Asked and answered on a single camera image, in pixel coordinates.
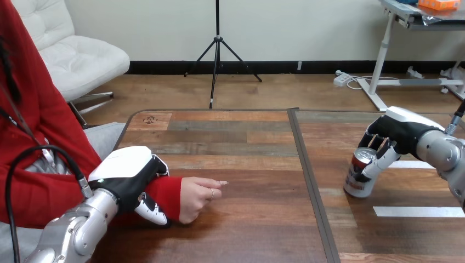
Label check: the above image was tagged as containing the person's hand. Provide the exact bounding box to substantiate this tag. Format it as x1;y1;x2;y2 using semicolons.
178;176;229;225

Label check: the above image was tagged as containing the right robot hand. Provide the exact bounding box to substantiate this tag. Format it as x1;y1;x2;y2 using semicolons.
354;106;445;183

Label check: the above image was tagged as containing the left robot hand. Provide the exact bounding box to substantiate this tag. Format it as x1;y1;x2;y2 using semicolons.
87;146;172;228

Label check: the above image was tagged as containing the red and white drink can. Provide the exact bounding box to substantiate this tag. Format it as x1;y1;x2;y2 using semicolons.
343;147;379;199

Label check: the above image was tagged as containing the person's forearm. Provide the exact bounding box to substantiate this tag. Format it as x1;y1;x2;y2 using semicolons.
109;176;183;226

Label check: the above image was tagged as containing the person's body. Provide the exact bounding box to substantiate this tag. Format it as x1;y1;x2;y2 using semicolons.
0;0;127;263

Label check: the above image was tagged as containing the white desk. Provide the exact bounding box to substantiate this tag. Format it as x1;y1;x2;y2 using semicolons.
356;0;465;112

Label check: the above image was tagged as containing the white power strip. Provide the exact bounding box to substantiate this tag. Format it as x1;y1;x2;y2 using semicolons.
333;72;351;88

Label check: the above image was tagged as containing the orange thing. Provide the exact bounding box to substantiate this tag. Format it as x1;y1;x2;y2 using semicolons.
417;0;461;11

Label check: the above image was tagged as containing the white cushioned chair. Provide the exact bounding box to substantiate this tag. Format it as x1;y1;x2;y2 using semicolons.
12;0;131;126

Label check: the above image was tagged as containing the black tripod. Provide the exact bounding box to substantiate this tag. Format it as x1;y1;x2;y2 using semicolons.
184;0;263;110

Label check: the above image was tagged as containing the black cable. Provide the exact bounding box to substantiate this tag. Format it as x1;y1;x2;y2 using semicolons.
5;145;94;263
444;100;465;136

